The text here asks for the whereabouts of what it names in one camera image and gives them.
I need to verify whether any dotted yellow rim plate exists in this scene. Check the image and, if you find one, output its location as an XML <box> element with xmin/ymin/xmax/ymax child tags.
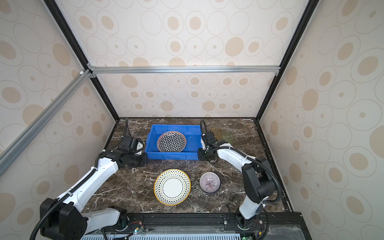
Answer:
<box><xmin>154</xmin><ymin>169</ymin><xmax>192</xmax><ymax>206</ymax></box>

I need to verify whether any left diagonal aluminium rail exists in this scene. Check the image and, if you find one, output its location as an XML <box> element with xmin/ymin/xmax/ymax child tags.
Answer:
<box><xmin>1</xmin><ymin>69</ymin><xmax>91</xmax><ymax>175</ymax></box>

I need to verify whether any blue plastic bin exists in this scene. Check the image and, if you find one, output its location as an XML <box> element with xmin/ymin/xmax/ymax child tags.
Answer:
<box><xmin>145</xmin><ymin>125</ymin><xmax>202</xmax><ymax>161</ymax></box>

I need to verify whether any purple striped small bowl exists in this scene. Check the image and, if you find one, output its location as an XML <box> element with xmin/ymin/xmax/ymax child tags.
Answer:
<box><xmin>199</xmin><ymin>172</ymin><xmax>221</xmax><ymax>194</ymax></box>

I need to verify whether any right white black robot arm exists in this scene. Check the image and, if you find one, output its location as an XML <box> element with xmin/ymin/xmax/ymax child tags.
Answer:
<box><xmin>198</xmin><ymin>131</ymin><xmax>283</xmax><ymax>229</ymax></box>

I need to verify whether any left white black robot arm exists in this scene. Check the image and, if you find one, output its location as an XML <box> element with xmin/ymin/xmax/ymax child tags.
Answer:
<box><xmin>30</xmin><ymin>136</ymin><xmax>146</xmax><ymax>240</ymax></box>

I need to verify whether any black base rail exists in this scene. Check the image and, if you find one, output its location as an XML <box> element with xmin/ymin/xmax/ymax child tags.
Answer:
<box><xmin>53</xmin><ymin>212</ymin><xmax>313</xmax><ymax>240</ymax></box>

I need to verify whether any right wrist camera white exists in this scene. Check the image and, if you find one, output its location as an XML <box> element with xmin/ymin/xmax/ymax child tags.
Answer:
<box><xmin>201</xmin><ymin>136</ymin><xmax>207</xmax><ymax>150</ymax></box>

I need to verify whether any horizontal aluminium back rail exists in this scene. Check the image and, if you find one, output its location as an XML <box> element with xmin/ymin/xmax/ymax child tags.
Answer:
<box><xmin>91</xmin><ymin>66</ymin><xmax>280</xmax><ymax>74</ymax></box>

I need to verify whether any flower pattern orange rim plate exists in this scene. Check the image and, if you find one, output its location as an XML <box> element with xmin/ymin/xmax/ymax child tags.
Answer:
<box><xmin>157</xmin><ymin>131</ymin><xmax>187</xmax><ymax>153</ymax></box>

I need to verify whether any green translucent cup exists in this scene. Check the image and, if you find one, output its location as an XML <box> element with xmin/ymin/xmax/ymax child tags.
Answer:
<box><xmin>222</xmin><ymin>132</ymin><xmax>235</xmax><ymax>144</ymax></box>

